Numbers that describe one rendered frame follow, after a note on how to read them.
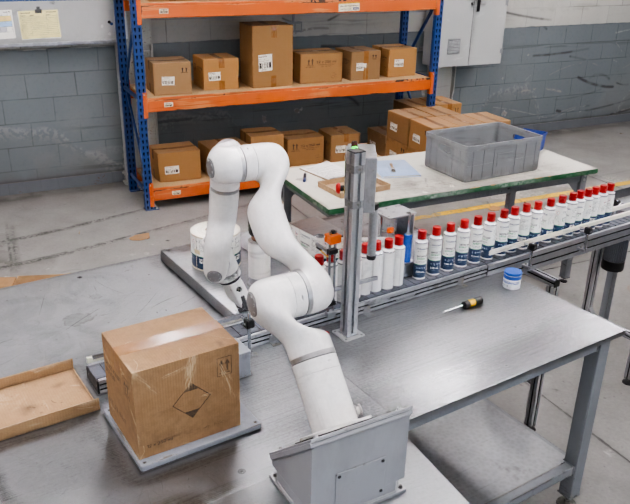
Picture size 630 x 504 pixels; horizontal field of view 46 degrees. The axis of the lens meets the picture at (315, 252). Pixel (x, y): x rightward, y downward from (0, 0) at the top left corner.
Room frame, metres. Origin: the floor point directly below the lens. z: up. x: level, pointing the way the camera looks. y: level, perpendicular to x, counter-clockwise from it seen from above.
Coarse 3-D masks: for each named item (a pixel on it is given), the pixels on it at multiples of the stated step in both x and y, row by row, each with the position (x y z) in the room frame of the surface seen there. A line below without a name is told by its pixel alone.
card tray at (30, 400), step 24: (72, 360) 2.03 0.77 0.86; (0, 384) 1.91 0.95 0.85; (24, 384) 1.94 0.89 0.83; (48, 384) 1.94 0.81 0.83; (72, 384) 1.94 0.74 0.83; (0, 408) 1.81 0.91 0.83; (24, 408) 1.81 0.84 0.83; (48, 408) 1.82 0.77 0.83; (72, 408) 1.78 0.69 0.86; (96, 408) 1.82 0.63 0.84; (0, 432) 1.67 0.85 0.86; (24, 432) 1.70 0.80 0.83
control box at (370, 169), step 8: (360, 144) 2.46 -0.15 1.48; (368, 144) 2.47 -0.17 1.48; (368, 152) 2.37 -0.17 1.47; (368, 160) 2.31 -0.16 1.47; (376, 160) 2.31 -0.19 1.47; (368, 168) 2.31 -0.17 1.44; (376, 168) 2.31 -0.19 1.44; (368, 176) 2.31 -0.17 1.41; (376, 176) 2.31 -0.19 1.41; (368, 184) 2.31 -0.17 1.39; (344, 192) 2.39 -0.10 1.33; (368, 192) 2.31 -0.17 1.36; (344, 200) 2.34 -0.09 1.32; (368, 200) 2.31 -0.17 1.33; (344, 208) 2.31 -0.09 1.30; (368, 208) 2.31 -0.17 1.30
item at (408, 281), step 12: (468, 264) 2.81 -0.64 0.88; (480, 264) 2.82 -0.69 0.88; (408, 276) 2.68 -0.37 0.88; (432, 276) 2.69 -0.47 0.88; (444, 276) 2.70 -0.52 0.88; (396, 288) 2.57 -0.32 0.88; (360, 300) 2.47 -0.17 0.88; (240, 324) 2.26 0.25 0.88; (240, 336) 2.18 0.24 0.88; (96, 372) 1.94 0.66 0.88
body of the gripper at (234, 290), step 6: (234, 282) 2.18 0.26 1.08; (240, 282) 2.18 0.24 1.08; (228, 288) 2.18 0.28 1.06; (234, 288) 2.17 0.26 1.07; (240, 288) 2.19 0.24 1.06; (228, 294) 2.21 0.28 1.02; (234, 294) 2.17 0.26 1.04; (240, 294) 2.17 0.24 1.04; (246, 294) 2.19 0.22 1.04; (234, 300) 2.19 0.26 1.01; (240, 300) 2.17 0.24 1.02; (240, 306) 2.18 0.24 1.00
